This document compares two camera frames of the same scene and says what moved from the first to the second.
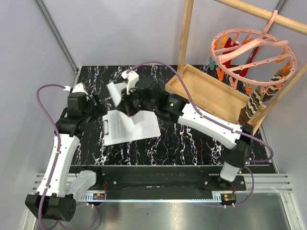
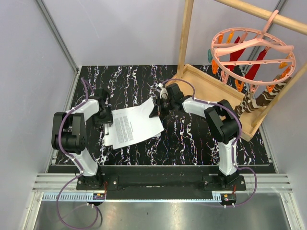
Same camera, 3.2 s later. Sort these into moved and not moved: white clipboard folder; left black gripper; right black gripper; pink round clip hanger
Moved: right black gripper; left black gripper
Not moved: pink round clip hanger; white clipboard folder
